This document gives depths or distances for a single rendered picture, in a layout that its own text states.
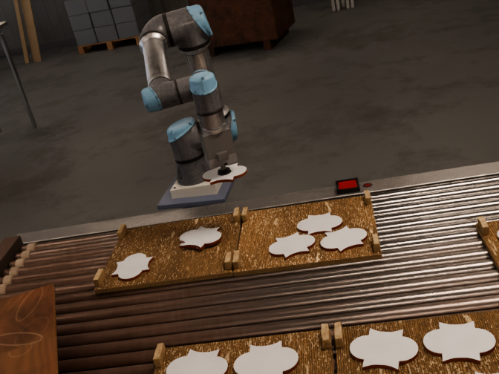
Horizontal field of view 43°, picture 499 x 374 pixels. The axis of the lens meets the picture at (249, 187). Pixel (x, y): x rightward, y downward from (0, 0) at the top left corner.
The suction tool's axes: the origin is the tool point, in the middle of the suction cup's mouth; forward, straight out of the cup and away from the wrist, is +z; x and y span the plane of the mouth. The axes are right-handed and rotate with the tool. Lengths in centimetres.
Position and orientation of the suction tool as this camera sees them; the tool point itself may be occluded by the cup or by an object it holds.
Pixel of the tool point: (225, 176)
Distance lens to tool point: 189.9
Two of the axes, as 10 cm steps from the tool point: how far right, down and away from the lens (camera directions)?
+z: 2.0, 8.8, 4.2
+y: 9.3, -3.0, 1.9
